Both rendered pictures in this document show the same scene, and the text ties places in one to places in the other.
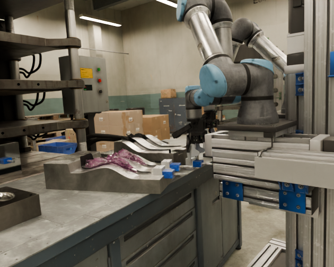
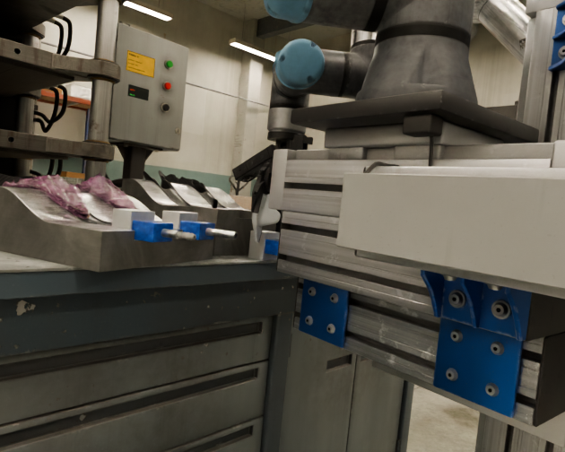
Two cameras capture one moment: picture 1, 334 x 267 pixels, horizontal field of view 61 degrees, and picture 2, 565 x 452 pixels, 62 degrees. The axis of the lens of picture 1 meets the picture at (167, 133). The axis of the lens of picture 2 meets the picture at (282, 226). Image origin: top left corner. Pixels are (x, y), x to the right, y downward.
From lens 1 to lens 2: 0.58 m
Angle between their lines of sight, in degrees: 10
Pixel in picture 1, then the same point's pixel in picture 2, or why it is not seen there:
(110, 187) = (2, 239)
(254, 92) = (406, 12)
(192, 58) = not seen: hidden behind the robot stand
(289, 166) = (446, 199)
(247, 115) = (377, 79)
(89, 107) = (135, 131)
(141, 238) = (55, 391)
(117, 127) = not seen: hidden behind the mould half
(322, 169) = not seen: outside the picture
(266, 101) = (438, 42)
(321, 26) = not seen: outside the picture
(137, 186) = (53, 244)
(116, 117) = (247, 205)
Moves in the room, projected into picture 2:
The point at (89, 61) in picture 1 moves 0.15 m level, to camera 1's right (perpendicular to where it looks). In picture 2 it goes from (152, 44) to (192, 46)
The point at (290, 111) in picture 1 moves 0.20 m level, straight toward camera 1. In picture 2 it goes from (528, 119) to (507, 82)
